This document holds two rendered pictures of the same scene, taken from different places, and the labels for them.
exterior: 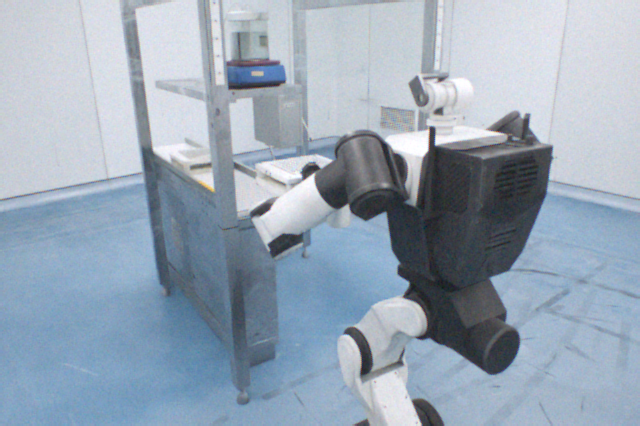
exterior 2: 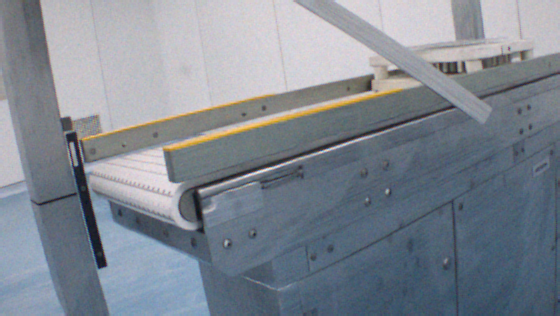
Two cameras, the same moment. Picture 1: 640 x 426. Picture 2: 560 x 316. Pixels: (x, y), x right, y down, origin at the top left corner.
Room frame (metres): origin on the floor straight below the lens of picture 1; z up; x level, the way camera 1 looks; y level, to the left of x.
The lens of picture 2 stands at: (1.98, -0.40, 0.94)
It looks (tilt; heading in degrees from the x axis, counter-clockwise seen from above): 12 degrees down; 85
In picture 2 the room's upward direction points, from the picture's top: 9 degrees counter-clockwise
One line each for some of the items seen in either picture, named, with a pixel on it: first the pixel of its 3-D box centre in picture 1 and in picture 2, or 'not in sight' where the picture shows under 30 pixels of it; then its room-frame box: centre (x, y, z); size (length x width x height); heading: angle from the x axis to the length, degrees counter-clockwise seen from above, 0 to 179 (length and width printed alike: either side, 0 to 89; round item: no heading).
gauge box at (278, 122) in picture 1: (277, 117); not in sight; (1.99, 0.16, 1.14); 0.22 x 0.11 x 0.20; 32
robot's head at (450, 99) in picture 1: (444, 100); not in sight; (1.09, -0.27, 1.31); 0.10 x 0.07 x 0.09; 120
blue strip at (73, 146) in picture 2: not in sight; (86, 202); (1.76, 0.33, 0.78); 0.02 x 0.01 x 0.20; 32
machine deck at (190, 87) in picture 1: (222, 87); not in sight; (2.09, 0.38, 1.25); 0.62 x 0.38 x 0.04; 32
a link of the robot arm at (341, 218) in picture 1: (338, 201); not in sight; (1.31, -0.05, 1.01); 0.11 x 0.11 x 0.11; 23
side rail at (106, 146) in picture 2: (176, 169); (394, 77); (2.33, 0.68, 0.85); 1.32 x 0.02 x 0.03; 32
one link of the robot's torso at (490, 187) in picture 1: (456, 198); not in sight; (1.04, -0.30, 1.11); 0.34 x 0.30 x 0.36; 120
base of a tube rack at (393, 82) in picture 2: (201, 164); (457, 76); (2.43, 0.58, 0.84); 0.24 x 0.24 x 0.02; 32
